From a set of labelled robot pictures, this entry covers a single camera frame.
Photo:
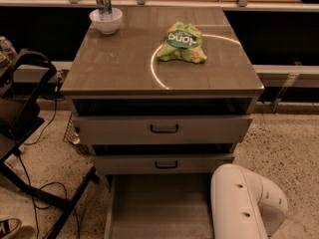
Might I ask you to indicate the plastic water bottle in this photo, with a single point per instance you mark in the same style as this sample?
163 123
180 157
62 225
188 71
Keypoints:
8 48

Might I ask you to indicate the wire mesh basket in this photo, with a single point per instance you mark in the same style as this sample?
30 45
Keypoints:
71 136

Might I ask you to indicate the grey drawer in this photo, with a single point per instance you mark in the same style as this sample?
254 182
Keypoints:
160 206
160 163
162 130

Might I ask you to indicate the black white sneaker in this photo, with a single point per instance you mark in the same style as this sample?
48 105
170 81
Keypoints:
9 227

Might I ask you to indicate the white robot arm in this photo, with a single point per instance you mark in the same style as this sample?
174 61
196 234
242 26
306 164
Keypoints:
244 204

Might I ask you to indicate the grey drawer cabinet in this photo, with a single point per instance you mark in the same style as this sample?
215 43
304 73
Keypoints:
120 75

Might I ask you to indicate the grey middle drawer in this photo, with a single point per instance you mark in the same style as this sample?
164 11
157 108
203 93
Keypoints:
160 163

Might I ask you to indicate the white bowl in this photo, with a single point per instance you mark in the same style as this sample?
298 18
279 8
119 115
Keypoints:
108 24

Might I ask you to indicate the grey bottom drawer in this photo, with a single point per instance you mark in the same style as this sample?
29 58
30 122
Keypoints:
160 206

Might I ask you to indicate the metal drink can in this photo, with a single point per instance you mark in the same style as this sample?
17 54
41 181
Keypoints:
104 7

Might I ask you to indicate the grey top drawer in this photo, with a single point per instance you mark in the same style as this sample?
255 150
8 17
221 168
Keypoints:
162 130

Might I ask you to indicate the green chip bag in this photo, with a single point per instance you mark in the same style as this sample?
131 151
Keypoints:
182 42

